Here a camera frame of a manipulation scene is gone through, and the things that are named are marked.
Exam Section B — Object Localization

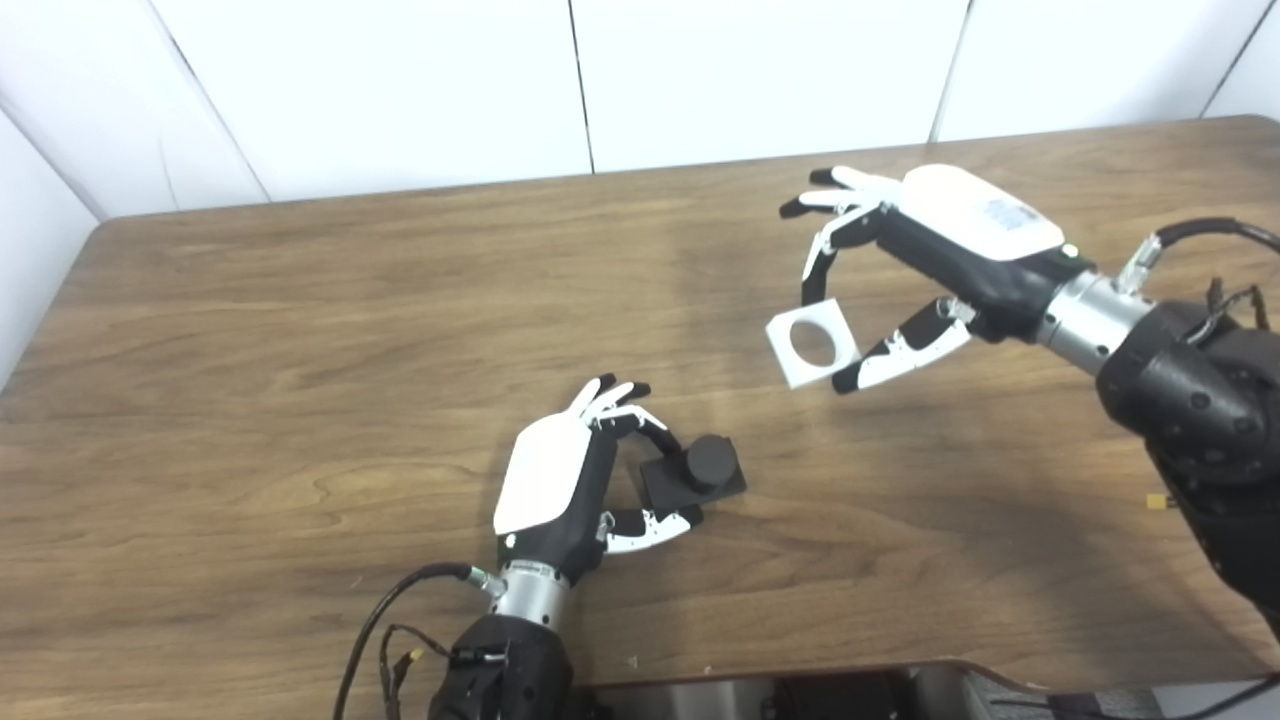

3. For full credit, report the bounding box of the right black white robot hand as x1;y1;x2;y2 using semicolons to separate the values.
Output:
779;163;1096;395

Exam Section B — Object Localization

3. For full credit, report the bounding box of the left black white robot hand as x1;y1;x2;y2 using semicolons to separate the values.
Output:
493;374;704;586

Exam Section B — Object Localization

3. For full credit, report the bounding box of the black peg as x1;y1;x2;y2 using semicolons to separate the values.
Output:
638;434;749;513

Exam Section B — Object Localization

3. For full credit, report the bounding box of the white square piece with hole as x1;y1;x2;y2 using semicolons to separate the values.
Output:
766;298;861;390

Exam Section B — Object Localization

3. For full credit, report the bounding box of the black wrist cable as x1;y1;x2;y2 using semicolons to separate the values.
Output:
1115;217;1280;296
332;562;506;720

